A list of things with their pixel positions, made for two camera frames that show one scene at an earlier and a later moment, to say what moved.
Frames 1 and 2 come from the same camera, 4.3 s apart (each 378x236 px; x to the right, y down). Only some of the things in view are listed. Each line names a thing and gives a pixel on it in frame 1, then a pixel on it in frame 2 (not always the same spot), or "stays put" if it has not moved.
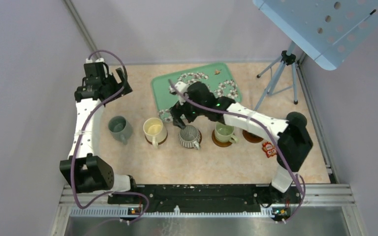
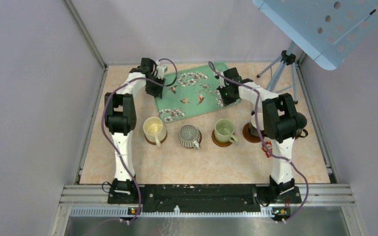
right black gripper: [177, 120] → [227, 102]
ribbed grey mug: [189, 137] stays put
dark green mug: [297, 120] stays put
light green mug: [223, 133] stays put
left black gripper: [127, 88] → [156, 92]
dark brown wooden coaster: [251, 137] stays put
